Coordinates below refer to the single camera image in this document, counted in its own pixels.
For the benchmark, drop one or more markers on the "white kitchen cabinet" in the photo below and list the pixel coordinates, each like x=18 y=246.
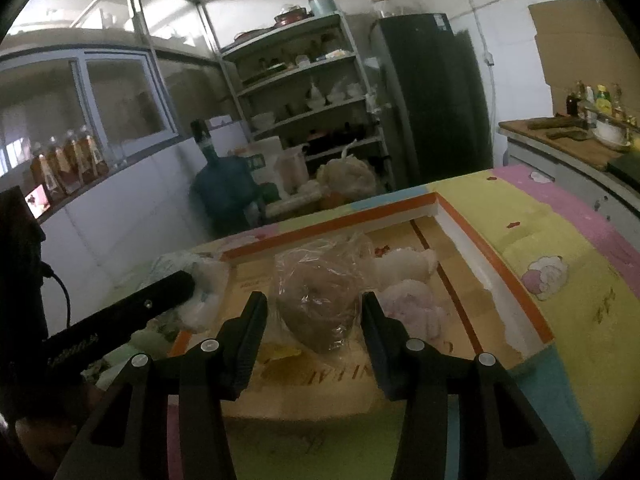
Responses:
x=550 y=170

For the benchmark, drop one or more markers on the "clear plastic bag brown filling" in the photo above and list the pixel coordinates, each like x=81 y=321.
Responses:
x=320 y=300

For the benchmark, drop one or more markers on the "cream fluffy plush toy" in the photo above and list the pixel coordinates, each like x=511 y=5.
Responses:
x=405 y=267

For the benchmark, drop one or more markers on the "glass jar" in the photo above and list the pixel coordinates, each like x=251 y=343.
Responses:
x=381 y=5

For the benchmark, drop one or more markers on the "white mesh bag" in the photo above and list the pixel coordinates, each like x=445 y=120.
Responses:
x=347 y=172

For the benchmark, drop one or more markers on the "wall socket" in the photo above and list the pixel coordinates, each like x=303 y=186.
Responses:
x=490 y=59

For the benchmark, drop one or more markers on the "orange-edged cardboard box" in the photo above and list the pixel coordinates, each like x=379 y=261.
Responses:
x=310 y=385

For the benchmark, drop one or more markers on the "red pot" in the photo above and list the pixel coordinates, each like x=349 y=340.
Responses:
x=291 y=16

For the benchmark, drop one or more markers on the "blue water jug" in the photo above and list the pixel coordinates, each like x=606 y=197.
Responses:
x=225 y=185

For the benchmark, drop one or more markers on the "white appliance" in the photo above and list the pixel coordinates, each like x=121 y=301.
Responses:
x=227 y=135

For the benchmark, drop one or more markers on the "teal pot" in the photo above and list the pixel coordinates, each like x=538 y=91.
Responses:
x=323 y=4

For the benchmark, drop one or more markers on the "glass window partition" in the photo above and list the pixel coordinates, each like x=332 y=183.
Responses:
x=120 y=95

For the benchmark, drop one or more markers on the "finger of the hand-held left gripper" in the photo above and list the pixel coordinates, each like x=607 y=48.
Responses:
x=125 y=310

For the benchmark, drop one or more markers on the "printed pastel blanket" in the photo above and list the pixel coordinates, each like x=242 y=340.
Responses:
x=575 y=270

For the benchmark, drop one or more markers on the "white bucket green label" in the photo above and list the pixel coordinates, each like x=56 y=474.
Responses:
x=265 y=160

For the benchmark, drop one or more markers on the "row of condiment bottles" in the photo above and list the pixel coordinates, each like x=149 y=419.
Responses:
x=600 y=100

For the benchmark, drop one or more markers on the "white plastic bag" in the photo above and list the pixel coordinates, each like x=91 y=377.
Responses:
x=210 y=280

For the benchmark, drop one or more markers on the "group of white dishes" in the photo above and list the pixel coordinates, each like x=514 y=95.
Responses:
x=332 y=96

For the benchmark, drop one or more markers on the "dark refrigerator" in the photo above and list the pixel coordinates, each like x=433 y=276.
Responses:
x=430 y=110

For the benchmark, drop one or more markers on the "metal shelf rack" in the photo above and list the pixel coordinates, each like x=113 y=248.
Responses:
x=300 y=67

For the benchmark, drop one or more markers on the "pink plush toy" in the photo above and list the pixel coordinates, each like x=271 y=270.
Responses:
x=410 y=305

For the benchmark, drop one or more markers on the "white bowl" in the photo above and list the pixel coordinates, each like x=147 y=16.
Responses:
x=611 y=135

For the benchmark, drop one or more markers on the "cardboard sheet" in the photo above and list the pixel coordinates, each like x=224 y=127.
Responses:
x=585 y=50

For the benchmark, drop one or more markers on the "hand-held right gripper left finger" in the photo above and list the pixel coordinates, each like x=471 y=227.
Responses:
x=245 y=345

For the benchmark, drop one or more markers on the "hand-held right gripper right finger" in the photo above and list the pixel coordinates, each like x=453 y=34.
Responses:
x=382 y=355

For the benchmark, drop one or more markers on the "translucent plastic jug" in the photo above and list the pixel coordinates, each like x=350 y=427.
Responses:
x=292 y=170

